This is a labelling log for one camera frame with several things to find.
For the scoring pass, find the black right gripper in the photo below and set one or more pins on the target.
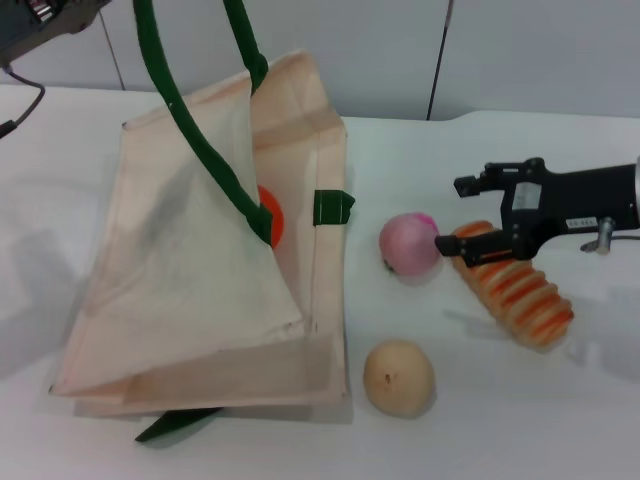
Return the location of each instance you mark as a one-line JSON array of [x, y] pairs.
[[575, 200]]

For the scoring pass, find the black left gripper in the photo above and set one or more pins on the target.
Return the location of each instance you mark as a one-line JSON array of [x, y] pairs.
[[35, 25]]

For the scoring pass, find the pink toy peach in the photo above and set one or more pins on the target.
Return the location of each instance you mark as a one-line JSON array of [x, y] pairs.
[[407, 245]]

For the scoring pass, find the orange toy fruit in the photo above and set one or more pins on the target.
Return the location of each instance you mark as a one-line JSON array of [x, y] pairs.
[[274, 215]]

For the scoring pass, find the orange striped toy bread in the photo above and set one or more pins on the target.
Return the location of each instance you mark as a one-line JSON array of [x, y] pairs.
[[525, 300]]

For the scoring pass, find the beige toy pear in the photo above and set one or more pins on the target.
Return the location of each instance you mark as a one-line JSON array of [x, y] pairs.
[[397, 377]]

